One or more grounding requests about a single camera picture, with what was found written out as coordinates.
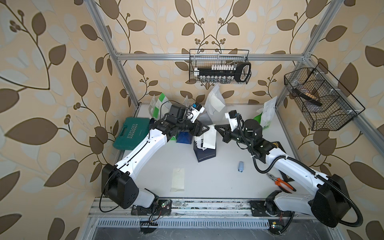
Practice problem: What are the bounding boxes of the blue takeaway bag white handles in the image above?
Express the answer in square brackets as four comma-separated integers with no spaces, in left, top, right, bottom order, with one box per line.
[176,97,194,145]

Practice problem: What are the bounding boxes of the green white cool tea bag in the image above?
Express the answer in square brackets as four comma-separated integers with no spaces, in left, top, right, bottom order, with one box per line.
[154,93,172,120]

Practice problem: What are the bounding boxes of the back wire basket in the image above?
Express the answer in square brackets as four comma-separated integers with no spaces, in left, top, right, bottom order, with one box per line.
[189,49,252,86]

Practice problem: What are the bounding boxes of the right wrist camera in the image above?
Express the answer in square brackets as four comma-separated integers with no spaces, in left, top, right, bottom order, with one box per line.
[225,110,242,132]

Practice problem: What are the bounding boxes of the orange handled pliers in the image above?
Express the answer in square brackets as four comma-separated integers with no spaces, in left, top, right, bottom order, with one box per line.
[267,173,297,194]

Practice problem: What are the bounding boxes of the black socket set holder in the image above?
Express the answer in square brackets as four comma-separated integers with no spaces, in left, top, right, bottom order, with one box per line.
[192,62,252,84]

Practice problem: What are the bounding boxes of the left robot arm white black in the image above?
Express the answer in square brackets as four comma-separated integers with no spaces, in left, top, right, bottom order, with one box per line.
[101,103,209,209]

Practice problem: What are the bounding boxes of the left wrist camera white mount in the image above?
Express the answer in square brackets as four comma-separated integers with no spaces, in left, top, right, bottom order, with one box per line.
[187,103,205,123]

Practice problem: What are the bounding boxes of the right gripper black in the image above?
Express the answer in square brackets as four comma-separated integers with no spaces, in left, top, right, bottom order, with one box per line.
[215,123,254,148]

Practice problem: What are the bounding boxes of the light blue stapler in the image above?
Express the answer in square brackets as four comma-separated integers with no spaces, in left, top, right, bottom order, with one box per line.
[238,161,244,173]

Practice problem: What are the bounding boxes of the white bag back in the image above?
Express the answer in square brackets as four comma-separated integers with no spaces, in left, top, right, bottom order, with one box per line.
[205,85,226,116]

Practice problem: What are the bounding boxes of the green plastic tool case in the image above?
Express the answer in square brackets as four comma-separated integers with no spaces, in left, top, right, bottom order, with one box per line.
[113,117,150,151]

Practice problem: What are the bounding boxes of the black yellow-labelled device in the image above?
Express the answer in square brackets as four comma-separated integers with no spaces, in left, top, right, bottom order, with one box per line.
[273,142,294,183]

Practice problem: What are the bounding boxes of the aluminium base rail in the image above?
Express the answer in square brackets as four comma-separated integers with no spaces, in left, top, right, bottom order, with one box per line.
[86,197,337,220]

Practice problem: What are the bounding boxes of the wire basket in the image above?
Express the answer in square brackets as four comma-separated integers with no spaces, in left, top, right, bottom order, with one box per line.
[284,62,366,131]
[189,49,252,86]

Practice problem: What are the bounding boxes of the right wire basket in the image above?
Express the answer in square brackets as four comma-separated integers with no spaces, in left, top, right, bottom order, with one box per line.
[284,62,366,131]

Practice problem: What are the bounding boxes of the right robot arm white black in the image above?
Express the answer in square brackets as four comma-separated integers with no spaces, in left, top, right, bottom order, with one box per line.
[215,115,364,228]

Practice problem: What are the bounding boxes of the object in right basket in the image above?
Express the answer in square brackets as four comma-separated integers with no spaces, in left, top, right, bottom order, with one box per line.
[293,88,323,107]

